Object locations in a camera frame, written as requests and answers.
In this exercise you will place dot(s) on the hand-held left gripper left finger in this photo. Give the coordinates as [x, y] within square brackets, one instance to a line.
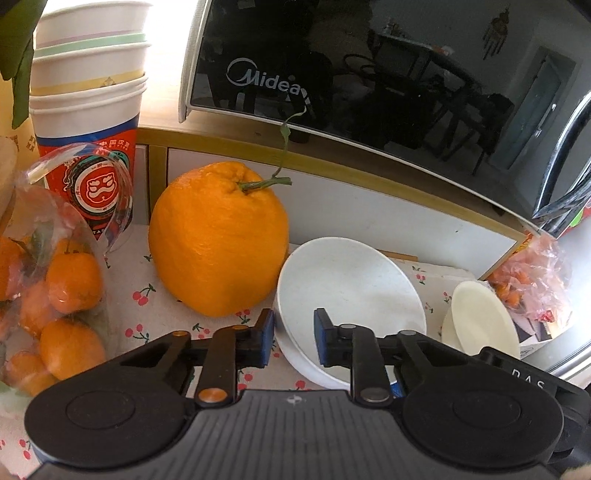
[267, 341]

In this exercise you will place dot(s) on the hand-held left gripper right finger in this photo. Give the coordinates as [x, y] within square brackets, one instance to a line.
[321, 341]

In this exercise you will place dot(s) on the white bowl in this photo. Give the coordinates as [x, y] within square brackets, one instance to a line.
[351, 286]

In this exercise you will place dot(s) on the small cream bowl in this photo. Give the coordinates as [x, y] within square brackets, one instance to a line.
[480, 318]

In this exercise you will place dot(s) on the large orange with stem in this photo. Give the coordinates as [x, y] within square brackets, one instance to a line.
[217, 244]

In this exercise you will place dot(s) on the plastic bag of oranges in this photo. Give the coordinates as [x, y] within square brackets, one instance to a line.
[531, 277]

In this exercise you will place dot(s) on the cherry print tablecloth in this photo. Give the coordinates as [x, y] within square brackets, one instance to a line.
[138, 323]

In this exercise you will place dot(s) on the wooden framed white stand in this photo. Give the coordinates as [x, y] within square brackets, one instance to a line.
[369, 207]

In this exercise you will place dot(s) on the glass jar of small oranges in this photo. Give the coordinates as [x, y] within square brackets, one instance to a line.
[69, 277]

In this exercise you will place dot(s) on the red printed paper cup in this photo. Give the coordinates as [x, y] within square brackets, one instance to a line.
[87, 134]

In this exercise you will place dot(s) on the black microwave oven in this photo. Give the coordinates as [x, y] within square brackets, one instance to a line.
[369, 69]

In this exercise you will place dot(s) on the yellow rimmed paper cup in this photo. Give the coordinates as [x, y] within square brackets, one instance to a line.
[87, 90]

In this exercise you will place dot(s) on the pink striped paper cup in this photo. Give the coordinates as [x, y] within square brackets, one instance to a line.
[92, 18]

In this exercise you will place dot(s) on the large orange with leaves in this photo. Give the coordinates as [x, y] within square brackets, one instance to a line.
[21, 55]

